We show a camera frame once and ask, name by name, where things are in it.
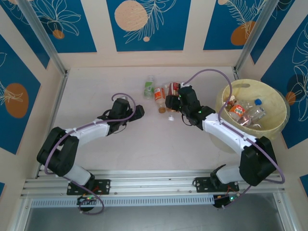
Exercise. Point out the amber tea bottle red label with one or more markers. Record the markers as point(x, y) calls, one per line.
point(173, 87)

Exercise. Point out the white bottle cap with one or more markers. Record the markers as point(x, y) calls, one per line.
point(171, 118)

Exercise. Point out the tea bottle orange white label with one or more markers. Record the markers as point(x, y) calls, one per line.
point(158, 95)

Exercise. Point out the clear bottle orange green label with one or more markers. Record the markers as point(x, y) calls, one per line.
point(237, 110)

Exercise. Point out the clear bottle blue label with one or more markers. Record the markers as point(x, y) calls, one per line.
point(258, 102)

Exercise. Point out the clear bottle white code label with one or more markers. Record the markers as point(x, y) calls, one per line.
point(258, 113)

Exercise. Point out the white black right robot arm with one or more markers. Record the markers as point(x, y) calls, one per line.
point(226, 134)

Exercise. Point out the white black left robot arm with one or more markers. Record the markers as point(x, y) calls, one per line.
point(91, 131)

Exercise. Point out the pale yellow round bin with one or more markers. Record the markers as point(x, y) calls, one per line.
point(240, 84)

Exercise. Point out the small circuit board green light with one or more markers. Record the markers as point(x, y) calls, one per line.
point(225, 201)
point(86, 199)

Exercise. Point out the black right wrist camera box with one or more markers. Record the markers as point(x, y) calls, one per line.
point(171, 102)

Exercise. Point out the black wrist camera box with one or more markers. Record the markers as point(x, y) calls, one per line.
point(171, 102)
point(139, 112)

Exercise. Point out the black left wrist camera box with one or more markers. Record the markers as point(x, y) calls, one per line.
point(139, 112)

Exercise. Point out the aluminium table edge rail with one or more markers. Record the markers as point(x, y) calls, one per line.
point(235, 74)
point(57, 103)

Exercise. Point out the blue floral wall panel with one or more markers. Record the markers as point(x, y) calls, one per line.
point(288, 60)
point(24, 36)
point(216, 29)
point(168, 36)
point(14, 72)
point(72, 36)
point(276, 24)

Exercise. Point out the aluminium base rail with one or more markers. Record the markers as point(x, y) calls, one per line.
point(149, 183)

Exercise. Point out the aluminium frame post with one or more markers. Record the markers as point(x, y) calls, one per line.
point(255, 31)
point(43, 36)

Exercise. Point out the aluminium frame bar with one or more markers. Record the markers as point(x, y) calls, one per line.
point(286, 216)
point(20, 214)

